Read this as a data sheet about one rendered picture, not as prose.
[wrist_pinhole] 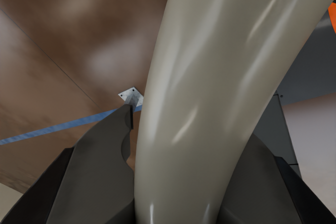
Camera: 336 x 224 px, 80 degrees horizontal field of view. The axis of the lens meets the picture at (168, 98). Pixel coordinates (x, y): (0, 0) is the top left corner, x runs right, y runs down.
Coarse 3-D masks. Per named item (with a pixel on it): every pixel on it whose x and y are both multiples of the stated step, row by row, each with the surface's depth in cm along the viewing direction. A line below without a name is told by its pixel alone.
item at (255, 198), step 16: (256, 144) 10; (240, 160) 9; (256, 160) 9; (272, 160) 9; (240, 176) 8; (256, 176) 8; (272, 176) 8; (240, 192) 7; (256, 192) 7; (272, 192) 7; (288, 192) 7; (224, 208) 7; (240, 208) 7; (256, 208) 7; (272, 208) 7; (288, 208) 7
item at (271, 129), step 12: (276, 96) 97; (276, 108) 92; (264, 120) 91; (276, 120) 88; (252, 132) 89; (264, 132) 86; (276, 132) 84; (288, 132) 82; (276, 144) 80; (288, 144) 78; (288, 156) 75
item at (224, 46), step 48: (192, 0) 3; (240, 0) 3; (288, 0) 3; (192, 48) 4; (240, 48) 3; (288, 48) 3; (144, 96) 5; (192, 96) 4; (240, 96) 4; (144, 144) 5; (192, 144) 4; (240, 144) 5; (144, 192) 6; (192, 192) 5
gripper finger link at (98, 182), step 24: (120, 120) 11; (96, 144) 9; (120, 144) 9; (72, 168) 8; (96, 168) 8; (120, 168) 8; (72, 192) 7; (96, 192) 7; (120, 192) 7; (48, 216) 6; (72, 216) 6; (96, 216) 6; (120, 216) 7
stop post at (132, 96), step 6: (126, 90) 176; (132, 90) 173; (120, 96) 183; (126, 96) 181; (132, 96) 175; (138, 96) 178; (126, 102) 173; (132, 102) 173; (138, 102) 184; (132, 108) 171
